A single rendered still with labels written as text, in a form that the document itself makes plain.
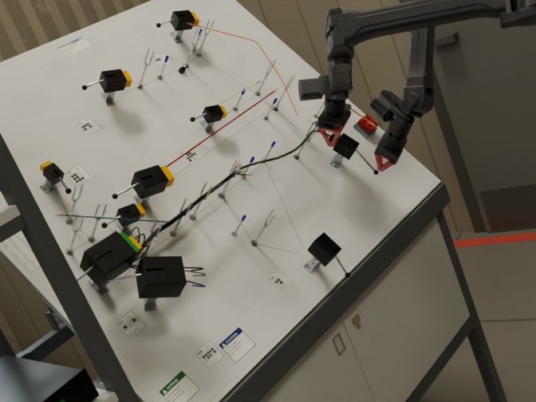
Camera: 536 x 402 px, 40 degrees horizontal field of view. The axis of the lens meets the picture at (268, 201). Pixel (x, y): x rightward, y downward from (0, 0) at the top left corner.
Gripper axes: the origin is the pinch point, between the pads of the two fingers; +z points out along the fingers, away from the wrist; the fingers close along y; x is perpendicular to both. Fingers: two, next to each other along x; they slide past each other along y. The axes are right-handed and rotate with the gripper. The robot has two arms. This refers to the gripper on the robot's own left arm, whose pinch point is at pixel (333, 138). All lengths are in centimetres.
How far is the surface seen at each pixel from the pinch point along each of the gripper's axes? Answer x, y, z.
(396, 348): 31, 29, 46
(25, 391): -23, 107, -9
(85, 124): -55, 38, -16
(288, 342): 11, 62, 14
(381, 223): 18.8, 11.4, 16.7
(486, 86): 25, -147, 64
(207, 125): -30.7, 17.2, -8.1
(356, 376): 24, 46, 40
